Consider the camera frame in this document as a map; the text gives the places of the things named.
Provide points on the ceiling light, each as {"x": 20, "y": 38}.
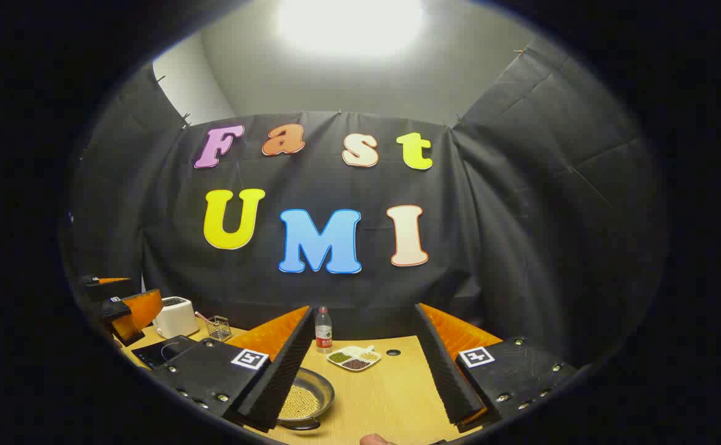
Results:
{"x": 351, "y": 25}

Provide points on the white toaster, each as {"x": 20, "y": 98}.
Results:
{"x": 175, "y": 318}

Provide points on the white divided dish of beans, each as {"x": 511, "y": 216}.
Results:
{"x": 354, "y": 358}

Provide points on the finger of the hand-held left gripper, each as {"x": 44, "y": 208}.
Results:
{"x": 141, "y": 312}
{"x": 110, "y": 289}

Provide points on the black backdrop cloth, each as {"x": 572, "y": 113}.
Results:
{"x": 490, "y": 247}

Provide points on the clear plastic water bottle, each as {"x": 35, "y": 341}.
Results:
{"x": 324, "y": 337}

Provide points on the pink striped straw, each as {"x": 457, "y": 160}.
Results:
{"x": 202, "y": 317}

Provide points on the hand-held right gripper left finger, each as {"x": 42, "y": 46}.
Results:
{"x": 280, "y": 377}

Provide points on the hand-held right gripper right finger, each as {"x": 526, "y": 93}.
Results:
{"x": 443, "y": 371}

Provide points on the black induction cooktop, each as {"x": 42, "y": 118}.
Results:
{"x": 156, "y": 352}

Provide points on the pile of soybeans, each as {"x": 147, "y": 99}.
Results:
{"x": 301, "y": 402}

